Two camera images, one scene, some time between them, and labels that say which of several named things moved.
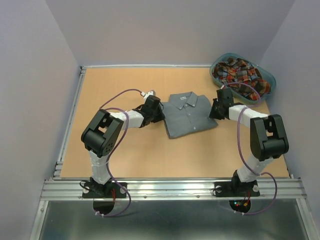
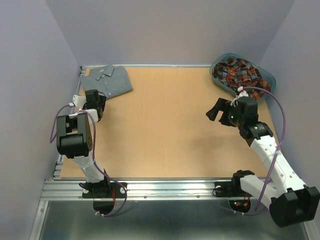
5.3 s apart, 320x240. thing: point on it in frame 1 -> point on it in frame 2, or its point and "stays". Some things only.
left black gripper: x=161 y=116 -> x=102 y=101
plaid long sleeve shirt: x=240 y=75 stays
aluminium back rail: x=82 y=66 stays
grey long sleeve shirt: x=186 y=113 -> x=109 y=80
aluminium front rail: x=174 y=189 stays
